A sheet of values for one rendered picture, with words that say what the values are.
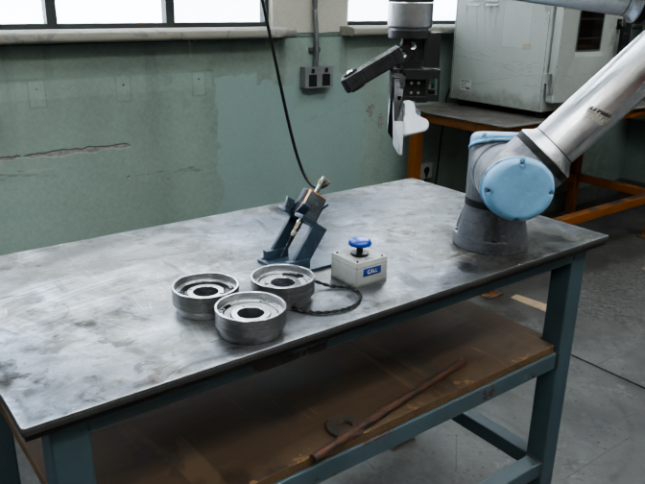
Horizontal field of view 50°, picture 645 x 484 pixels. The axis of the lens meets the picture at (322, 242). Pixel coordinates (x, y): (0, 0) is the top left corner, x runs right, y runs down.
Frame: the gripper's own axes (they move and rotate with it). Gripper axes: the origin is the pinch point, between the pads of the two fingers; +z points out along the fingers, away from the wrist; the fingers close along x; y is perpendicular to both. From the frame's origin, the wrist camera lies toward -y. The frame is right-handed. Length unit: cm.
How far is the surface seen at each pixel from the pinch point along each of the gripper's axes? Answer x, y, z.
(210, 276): -16.5, -30.3, 18.3
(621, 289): 181, 125, 101
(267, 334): -33.2, -19.5, 20.4
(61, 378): -44, -45, 22
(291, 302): -21.9, -16.8, 20.3
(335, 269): -7.6, -9.8, 20.3
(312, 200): -0.6, -14.1, 9.6
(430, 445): 57, 20, 102
